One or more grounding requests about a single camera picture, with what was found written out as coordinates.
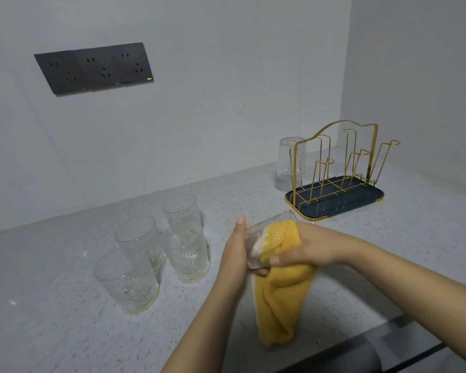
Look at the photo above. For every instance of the person's right hand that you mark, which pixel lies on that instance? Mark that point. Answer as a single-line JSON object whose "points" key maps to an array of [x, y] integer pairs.
{"points": [[322, 246]]}

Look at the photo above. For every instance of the person's left hand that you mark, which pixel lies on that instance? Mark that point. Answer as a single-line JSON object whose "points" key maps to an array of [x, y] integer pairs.
{"points": [[231, 264]]}

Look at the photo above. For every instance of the person's left thumb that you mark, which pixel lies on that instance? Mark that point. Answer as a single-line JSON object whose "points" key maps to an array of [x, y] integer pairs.
{"points": [[240, 231]]}

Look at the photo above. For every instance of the person's right thumb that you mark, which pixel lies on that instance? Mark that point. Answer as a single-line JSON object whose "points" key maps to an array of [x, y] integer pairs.
{"points": [[282, 259]]}

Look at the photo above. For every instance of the clear ribbed glass cup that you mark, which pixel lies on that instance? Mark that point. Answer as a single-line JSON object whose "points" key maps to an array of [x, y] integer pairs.
{"points": [[285, 159], [188, 256], [261, 236], [139, 238], [128, 281], [181, 213]]}

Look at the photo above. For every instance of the yellow cleaning cloth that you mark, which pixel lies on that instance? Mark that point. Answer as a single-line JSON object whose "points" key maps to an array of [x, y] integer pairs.
{"points": [[279, 299]]}

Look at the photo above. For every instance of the person's left forearm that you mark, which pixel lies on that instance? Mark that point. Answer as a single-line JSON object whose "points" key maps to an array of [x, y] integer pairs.
{"points": [[205, 330]]}

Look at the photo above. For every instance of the person's right forearm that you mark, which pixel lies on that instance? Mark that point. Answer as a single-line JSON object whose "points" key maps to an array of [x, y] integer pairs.
{"points": [[415, 283]]}

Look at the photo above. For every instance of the dark blue drip tray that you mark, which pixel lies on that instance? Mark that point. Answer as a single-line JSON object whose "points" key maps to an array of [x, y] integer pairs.
{"points": [[345, 201]]}

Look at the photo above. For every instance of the dark grey wall socket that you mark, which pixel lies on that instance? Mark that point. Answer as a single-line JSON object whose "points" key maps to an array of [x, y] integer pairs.
{"points": [[60, 73], [134, 62], [99, 67]]}

